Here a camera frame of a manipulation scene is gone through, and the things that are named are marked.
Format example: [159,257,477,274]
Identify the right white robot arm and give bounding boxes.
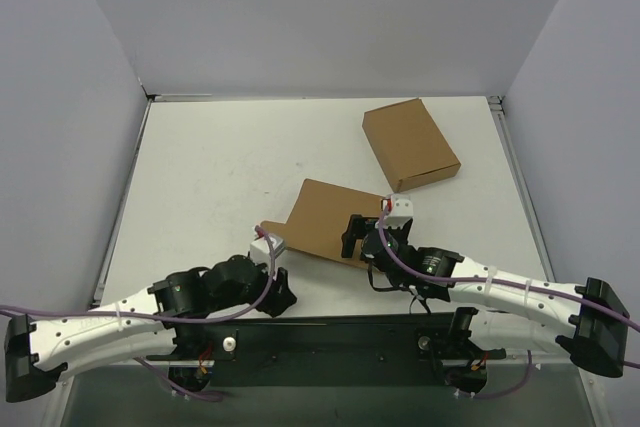
[341,214,630,378]

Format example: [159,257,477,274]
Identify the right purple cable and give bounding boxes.
[377,211,640,333]

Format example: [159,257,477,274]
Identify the purple cable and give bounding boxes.
[377,211,640,333]
[0,231,279,323]

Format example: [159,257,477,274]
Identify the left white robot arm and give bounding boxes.
[4,255,297,403]

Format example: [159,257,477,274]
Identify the cardboard box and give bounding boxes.
[261,178,382,269]
[362,98,461,193]

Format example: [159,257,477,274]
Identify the folded closed cardboard box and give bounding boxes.
[362,98,461,193]

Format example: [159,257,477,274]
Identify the aluminium frame rail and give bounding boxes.
[487,95,599,366]

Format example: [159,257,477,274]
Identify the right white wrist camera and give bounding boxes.
[381,193,414,229]

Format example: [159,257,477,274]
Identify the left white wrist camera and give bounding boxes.
[249,226,286,271]

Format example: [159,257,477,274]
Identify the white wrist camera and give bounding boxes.
[249,226,286,271]
[381,193,414,229]

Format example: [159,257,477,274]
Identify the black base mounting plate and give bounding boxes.
[152,308,506,388]

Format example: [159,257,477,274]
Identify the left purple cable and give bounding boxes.
[0,231,279,323]

